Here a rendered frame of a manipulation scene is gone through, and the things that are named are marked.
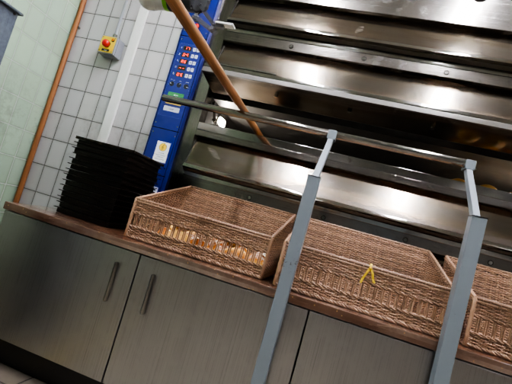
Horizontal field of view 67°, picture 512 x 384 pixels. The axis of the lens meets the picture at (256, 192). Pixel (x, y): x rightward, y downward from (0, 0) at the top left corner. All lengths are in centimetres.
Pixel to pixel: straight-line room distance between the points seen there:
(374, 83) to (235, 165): 76
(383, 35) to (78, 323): 178
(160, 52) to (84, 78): 46
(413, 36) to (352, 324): 137
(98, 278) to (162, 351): 34
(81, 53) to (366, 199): 174
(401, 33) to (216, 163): 107
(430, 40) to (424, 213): 81
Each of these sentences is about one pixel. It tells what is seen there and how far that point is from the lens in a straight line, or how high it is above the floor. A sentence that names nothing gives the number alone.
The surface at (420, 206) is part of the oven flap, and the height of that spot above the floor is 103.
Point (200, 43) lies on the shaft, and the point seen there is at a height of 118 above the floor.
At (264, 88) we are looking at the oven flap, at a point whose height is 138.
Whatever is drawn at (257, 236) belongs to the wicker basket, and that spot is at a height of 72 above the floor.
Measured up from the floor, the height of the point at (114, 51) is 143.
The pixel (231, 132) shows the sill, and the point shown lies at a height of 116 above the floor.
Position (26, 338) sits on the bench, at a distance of 170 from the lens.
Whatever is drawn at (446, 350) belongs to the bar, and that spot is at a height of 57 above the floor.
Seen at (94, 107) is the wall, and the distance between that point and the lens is 232.
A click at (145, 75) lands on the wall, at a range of 224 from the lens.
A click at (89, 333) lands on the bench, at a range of 154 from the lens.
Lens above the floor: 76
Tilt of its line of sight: 5 degrees up
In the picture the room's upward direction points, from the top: 16 degrees clockwise
